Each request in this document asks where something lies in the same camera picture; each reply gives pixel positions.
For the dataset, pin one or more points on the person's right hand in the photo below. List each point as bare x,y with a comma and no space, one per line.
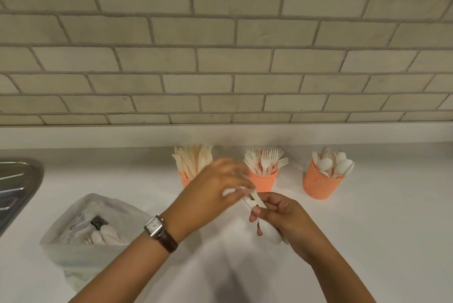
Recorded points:
293,221

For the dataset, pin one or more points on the person's left hand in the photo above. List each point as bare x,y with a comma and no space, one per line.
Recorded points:
208,196

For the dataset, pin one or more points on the bunch of mixed plastic cutlery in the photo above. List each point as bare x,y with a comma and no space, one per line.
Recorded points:
270,232

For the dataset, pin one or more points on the translucent black print plastic bag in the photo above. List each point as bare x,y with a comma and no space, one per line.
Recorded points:
78,260

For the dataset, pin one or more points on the person's left forearm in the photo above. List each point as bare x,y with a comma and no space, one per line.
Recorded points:
124,271

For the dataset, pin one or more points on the stainless steel sink drainboard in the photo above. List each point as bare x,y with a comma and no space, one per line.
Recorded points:
17,186

